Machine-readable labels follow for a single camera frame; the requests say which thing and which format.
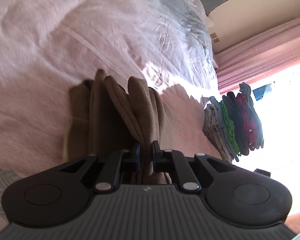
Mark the green folded garment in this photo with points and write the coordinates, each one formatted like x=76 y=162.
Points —
x=230 y=128

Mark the brown knit sweater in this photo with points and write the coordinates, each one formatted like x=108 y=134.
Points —
x=106 y=117

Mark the pink curtain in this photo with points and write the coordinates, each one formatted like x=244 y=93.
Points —
x=259 y=57

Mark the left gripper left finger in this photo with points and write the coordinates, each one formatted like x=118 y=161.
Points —
x=106 y=174

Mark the pink and grey bedspread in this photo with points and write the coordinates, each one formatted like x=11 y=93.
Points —
x=49 y=46

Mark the blue-grey folded garment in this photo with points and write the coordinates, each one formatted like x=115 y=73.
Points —
x=222 y=129

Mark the wall socket plate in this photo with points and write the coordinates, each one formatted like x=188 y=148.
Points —
x=214 y=37

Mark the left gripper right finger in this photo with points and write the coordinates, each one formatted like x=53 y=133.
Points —
x=189 y=174

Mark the khaki folded garment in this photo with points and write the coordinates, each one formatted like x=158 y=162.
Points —
x=213 y=133

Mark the red patterned folded garment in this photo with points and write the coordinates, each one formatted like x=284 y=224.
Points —
x=249 y=124

